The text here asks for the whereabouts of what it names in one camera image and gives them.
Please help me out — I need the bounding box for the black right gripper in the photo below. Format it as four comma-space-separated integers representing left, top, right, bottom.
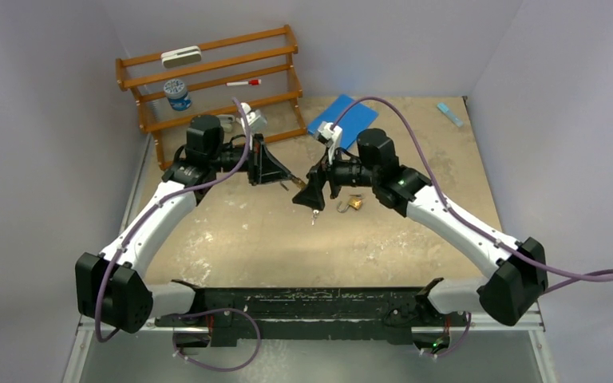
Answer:
294, 145, 380, 211

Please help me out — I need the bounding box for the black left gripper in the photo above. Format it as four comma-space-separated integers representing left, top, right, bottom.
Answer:
209, 134, 292, 187

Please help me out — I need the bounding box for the small brass padlock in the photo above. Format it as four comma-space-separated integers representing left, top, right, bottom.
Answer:
336, 194, 365, 213
311, 210, 320, 226

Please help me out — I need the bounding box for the large brass padlock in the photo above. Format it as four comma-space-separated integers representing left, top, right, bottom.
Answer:
279, 177, 307, 192

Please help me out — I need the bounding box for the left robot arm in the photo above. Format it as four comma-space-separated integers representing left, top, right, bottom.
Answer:
74, 115, 294, 334

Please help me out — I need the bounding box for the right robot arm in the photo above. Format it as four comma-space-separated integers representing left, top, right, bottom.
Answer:
292, 128, 548, 326

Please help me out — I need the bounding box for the white stapler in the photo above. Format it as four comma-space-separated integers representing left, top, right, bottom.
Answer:
217, 114, 236, 133

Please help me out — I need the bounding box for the red capped marker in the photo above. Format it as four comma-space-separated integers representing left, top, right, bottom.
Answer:
226, 79, 262, 87

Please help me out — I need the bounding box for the blue folder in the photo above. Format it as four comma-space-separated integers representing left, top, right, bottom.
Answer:
307, 94, 378, 149

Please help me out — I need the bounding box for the wooden tiered rack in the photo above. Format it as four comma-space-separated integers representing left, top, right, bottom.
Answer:
115, 24, 308, 169

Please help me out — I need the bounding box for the blue white jar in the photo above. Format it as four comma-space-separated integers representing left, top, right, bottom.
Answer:
163, 78, 191, 112

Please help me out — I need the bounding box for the white eraser block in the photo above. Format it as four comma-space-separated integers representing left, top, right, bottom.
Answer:
160, 45, 202, 69

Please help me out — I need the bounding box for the light blue marker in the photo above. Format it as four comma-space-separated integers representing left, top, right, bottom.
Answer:
437, 102, 464, 128

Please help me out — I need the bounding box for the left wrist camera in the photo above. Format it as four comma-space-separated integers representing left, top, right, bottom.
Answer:
236, 103, 268, 136

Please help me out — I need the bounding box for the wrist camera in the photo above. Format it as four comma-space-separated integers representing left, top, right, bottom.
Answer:
314, 121, 342, 164
236, 103, 268, 136

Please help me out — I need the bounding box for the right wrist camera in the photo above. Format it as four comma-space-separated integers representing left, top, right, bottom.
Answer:
314, 121, 342, 164

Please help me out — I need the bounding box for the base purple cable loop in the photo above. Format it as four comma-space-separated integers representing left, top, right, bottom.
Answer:
172, 310, 262, 373

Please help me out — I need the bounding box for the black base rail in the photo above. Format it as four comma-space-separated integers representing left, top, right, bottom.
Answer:
155, 286, 467, 349

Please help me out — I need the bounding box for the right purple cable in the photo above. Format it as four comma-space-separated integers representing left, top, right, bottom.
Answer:
331, 97, 613, 295

